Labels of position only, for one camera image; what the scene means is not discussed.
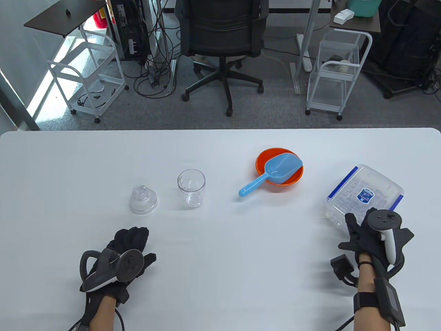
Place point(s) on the person's right hand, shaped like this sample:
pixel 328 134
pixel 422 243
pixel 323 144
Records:
pixel 365 241

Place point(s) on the person's left hand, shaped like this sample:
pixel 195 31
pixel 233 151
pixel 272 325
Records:
pixel 132 239

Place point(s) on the clear plastic shaker lid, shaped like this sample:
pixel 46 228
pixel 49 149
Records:
pixel 143 203

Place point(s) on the clear container with blue clips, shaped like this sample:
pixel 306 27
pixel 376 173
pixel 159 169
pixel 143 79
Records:
pixel 336 213

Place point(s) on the clear plastic container lid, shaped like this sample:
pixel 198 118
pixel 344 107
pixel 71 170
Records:
pixel 379 196

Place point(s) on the clear plastic shaker cup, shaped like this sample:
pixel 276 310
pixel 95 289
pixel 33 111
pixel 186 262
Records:
pixel 192 200

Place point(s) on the blue plastic scoop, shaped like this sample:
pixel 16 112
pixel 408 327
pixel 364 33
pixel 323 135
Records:
pixel 282 169

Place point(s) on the person's left forearm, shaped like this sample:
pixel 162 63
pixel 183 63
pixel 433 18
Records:
pixel 101 315

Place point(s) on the person's right forearm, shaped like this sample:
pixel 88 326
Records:
pixel 366 281

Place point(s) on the thin black wrist tie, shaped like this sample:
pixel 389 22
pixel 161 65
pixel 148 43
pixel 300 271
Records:
pixel 365 264

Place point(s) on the grey and white hand controller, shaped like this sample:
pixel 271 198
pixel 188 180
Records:
pixel 129 265
pixel 384 219

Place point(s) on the black wrist electronics box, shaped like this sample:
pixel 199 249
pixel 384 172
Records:
pixel 391 301

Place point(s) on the orange plastic bowl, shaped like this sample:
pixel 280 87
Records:
pixel 260 162

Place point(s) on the small white cup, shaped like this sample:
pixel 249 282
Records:
pixel 344 67

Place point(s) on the white power strip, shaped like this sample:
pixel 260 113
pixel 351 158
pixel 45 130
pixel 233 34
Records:
pixel 306 63

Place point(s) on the black equipment stand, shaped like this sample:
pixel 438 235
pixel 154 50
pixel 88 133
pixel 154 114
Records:
pixel 413 41

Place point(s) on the black computer tower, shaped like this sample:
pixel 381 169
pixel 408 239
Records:
pixel 132 31

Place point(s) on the white cart with dark top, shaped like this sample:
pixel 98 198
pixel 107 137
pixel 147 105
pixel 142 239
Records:
pixel 58 17
pixel 365 22

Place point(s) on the red fire extinguisher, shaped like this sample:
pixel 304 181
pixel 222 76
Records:
pixel 100 19

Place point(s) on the small white box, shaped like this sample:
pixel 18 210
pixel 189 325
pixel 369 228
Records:
pixel 342 16

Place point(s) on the black office chair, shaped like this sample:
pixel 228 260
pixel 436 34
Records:
pixel 220 27

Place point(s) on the teal plastic container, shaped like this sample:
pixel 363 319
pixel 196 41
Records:
pixel 363 7

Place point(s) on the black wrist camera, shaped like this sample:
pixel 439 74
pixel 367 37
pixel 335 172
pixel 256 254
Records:
pixel 342 267

